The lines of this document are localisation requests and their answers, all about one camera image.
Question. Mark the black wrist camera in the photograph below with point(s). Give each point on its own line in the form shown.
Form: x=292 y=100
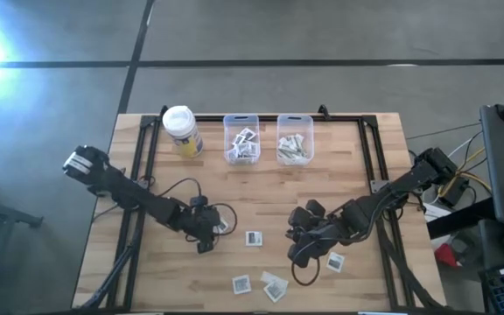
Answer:
x=306 y=213
x=198 y=201

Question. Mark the white box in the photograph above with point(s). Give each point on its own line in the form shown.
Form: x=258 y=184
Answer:
x=436 y=213

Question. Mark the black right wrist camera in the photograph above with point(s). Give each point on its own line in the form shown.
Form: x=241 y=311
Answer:
x=306 y=213

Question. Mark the plain white packet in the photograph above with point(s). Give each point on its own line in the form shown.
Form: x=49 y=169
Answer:
x=269 y=276

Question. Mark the black power supply box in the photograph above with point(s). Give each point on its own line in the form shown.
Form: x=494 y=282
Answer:
x=453 y=194

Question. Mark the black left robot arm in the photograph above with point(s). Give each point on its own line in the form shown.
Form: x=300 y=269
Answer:
x=138 y=197

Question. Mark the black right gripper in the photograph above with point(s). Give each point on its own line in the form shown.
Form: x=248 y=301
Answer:
x=326 y=234

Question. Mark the yellow disinfecting wipes canister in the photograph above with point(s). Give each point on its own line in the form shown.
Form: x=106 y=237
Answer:
x=179 y=120

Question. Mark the clear plastic bin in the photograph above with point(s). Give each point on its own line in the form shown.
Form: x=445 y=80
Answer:
x=309 y=127
x=230 y=124

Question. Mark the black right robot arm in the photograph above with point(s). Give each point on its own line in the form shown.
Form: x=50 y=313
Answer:
x=392 y=192

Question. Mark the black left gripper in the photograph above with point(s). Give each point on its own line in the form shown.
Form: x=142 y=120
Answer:
x=201 y=221

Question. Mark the black frame clamp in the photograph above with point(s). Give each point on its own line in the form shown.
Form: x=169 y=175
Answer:
x=163 y=111
x=323 y=111

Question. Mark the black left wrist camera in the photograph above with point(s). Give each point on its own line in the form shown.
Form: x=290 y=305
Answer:
x=198 y=201

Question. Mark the red object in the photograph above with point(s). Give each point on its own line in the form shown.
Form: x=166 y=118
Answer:
x=446 y=256

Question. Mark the green striped bandage wrapper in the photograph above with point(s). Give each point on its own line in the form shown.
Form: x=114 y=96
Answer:
x=289 y=153
x=303 y=153

